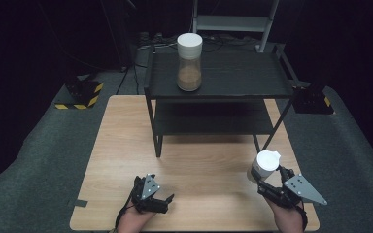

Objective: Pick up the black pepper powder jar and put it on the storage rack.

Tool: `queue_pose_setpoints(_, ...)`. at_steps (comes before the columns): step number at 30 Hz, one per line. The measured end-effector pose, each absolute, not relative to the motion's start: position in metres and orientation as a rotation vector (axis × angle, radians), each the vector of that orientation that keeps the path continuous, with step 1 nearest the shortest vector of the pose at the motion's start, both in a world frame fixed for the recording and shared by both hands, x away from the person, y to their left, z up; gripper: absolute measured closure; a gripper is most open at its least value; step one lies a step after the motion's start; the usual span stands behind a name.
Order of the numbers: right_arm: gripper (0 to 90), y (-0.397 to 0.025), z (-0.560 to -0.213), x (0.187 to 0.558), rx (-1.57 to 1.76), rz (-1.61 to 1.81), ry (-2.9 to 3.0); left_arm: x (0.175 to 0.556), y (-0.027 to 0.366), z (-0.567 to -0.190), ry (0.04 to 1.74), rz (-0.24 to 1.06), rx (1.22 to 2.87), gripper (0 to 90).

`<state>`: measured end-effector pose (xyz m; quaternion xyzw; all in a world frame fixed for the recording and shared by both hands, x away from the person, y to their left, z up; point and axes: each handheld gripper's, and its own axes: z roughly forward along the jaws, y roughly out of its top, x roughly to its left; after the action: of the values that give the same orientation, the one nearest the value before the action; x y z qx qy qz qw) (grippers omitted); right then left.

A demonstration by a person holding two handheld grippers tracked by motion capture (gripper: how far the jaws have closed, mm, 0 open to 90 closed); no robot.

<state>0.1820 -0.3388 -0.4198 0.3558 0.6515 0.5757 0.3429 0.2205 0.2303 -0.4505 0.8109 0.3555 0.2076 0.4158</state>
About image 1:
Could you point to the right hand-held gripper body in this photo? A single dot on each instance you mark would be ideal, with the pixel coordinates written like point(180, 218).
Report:
point(299, 189)

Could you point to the grey tape strip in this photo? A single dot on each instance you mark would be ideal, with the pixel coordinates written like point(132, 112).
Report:
point(77, 203)

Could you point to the grey metal stand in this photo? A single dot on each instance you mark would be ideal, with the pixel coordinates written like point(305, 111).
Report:
point(233, 23)

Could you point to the black block with yellow stripes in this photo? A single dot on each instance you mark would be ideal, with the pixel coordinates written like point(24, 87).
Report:
point(81, 93)
point(312, 100)

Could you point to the clear jar with spouted white lid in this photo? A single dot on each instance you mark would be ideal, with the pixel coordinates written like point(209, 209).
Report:
point(265, 163)

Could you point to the black two-tier shelf rack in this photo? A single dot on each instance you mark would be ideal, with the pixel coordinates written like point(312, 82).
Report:
point(226, 77)

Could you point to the person's left hand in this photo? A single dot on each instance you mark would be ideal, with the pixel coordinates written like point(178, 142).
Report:
point(132, 221)

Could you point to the person's right hand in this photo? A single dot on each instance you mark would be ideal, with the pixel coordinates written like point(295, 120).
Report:
point(286, 220)

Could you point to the clear jar with round white lid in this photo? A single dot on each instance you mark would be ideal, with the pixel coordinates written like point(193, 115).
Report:
point(189, 61)

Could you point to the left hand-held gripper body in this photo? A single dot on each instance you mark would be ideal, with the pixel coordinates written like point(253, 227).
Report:
point(144, 197)

